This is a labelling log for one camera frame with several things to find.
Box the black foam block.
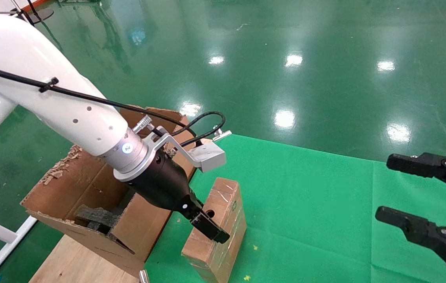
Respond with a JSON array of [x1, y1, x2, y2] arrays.
[[74, 204, 126, 236]]

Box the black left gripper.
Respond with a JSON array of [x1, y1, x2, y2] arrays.
[[129, 150, 231, 244]]

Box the black round stand base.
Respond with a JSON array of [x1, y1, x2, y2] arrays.
[[18, 8, 55, 25]]

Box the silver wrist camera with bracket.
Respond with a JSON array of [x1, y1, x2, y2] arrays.
[[133, 115, 227, 174]]

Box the large open cardboard carton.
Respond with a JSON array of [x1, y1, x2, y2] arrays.
[[20, 106, 208, 278]]

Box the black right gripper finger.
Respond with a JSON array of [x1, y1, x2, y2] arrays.
[[386, 152, 446, 197], [375, 206, 446, 278]]

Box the small taped cardboard box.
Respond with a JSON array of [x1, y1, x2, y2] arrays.
[[182, 177, 247, 283]]

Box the green cloth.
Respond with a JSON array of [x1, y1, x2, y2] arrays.
[[144, 135, 446, 283]]

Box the white pipe rack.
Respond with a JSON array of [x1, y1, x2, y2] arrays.
[[0, 0, 35, 17]]

